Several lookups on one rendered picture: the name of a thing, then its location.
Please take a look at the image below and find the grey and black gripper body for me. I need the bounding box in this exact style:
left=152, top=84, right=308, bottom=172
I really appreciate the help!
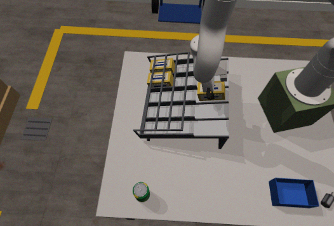
left=201, top=76, right=215, bottom=93

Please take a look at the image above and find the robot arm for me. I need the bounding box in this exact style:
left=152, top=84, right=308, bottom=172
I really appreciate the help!
left=190, top=0, right=334, bottom=105

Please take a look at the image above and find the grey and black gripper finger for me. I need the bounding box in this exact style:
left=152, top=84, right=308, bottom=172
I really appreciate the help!
left=206, top=88, right=215, bottom=100

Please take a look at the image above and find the blue open tray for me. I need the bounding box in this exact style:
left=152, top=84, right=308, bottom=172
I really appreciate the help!
left=269, top=178, right=317, bottom=208

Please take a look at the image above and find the yellow carton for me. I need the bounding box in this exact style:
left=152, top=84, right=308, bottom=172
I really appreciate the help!
left=197, top=81, right=225, bottom=101
left=149, top=58, right=175, bottom=73
left=147, top=71, right=173, bottom=88

